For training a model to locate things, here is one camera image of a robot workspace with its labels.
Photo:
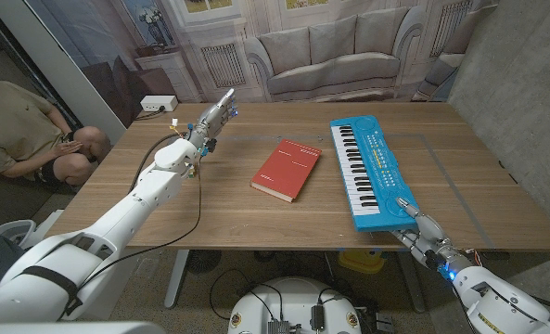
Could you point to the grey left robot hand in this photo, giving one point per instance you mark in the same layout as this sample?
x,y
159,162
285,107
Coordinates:
x,y
212,121

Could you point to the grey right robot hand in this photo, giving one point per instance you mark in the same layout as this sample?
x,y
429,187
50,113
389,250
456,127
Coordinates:
x,y
434,243

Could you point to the blue toy piano keyboard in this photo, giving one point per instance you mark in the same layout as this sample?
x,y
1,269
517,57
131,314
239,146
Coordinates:
x,y
376,176

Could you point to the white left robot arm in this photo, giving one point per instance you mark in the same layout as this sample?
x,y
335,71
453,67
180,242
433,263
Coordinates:
x,y
135,209

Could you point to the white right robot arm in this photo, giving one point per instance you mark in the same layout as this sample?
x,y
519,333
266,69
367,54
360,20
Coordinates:
x,y
506,301

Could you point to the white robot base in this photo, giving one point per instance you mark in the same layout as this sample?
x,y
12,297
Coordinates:
x,y
293,297

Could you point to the red notebook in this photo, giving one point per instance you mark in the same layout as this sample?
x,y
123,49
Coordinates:
x,y
286,169

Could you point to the grey table leg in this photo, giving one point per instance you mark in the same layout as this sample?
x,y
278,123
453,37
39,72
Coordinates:
x,y
411,287

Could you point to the white power strip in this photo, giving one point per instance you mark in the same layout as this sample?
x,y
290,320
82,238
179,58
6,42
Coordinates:
x,y
158,103

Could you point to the yellow plastic object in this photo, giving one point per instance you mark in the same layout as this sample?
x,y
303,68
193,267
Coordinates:
x,y
361,262

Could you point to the round red yellow button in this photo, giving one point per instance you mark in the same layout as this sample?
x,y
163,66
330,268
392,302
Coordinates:
x,y
236,319
352,319

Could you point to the printed living room backdrop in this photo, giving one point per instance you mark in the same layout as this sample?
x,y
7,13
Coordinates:
x,y
330,60

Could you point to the small black box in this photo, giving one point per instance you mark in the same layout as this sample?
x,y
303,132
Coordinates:
x,y
317,317

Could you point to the black round fan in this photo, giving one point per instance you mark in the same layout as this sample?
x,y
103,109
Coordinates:
x,y
205,260

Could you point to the white table leg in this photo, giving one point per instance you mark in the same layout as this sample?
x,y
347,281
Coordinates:
x,y
177,278

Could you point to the finned metal box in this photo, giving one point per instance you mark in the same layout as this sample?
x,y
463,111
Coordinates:
x,y
279,327

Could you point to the person in beige shirt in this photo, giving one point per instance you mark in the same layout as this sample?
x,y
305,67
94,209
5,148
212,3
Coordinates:
x,y
15,125

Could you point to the white floor stand base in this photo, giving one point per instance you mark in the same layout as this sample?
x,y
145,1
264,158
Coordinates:
x,y
42,229

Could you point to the white robot chest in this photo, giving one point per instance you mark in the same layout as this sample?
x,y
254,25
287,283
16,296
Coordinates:
x,y
70,329

